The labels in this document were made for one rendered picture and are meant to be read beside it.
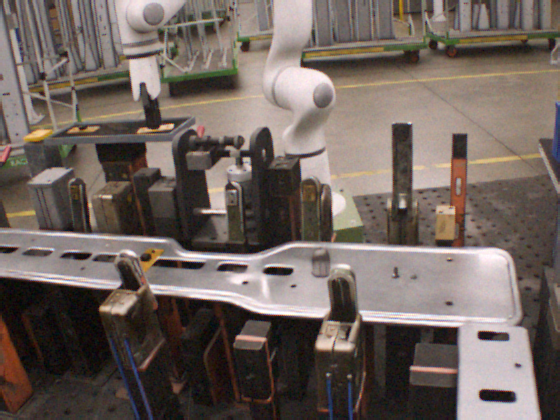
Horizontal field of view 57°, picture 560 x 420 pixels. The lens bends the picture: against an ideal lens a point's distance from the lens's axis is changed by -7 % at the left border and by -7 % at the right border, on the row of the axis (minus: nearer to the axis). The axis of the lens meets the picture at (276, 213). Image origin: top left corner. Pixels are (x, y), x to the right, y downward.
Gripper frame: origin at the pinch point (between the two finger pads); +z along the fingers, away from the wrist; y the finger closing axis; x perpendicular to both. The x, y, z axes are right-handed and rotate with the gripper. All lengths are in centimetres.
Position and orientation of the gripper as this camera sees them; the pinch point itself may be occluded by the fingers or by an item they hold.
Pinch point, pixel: (153, 118)
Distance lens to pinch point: 132.4
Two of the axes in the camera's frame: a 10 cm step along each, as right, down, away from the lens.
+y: 0.4, 4.2, -9.1
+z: 1.0, 9.0, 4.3
